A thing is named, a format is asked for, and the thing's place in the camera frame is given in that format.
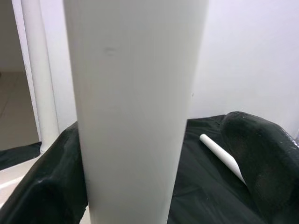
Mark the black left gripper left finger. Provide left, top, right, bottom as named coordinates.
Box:
left=0, top=120, right=89, bottom=224

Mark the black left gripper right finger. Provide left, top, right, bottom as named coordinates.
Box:
left=221, top=111, right=299, bottom=224

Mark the white plastic table leg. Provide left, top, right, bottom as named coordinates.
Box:
left=63, top=0, right=210, bottom=224
left=199, top=133, right=246, bottom=185
left=20, top=0, right=60, bottom=156

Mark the black cloth table cover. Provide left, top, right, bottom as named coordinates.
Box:
left=0, top=113, right=299, bottom=224

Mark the white door frame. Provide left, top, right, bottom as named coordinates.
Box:
left=11, top=0, right=42, bottom=143

